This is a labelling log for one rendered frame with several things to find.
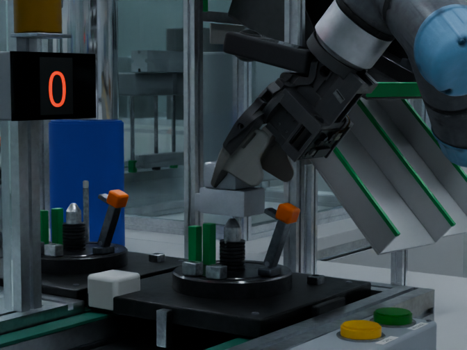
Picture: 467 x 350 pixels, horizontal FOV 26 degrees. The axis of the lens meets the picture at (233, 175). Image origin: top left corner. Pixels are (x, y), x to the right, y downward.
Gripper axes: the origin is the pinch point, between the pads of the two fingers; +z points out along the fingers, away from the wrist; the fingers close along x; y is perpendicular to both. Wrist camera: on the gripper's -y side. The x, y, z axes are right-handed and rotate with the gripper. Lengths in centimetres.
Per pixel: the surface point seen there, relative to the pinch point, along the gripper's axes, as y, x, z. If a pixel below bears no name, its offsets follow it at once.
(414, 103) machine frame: -43, 165, 32
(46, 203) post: -69, 76, 84
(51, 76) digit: -13.8, -19.6, -2.6
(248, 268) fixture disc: 8.6, 1.9, 7.8
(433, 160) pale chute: 4.0, 48.9, -1.4
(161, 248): -33, 68, 62
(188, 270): 6.0, -5.7, 9.3
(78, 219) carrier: -13.3, -0.1, 21.4
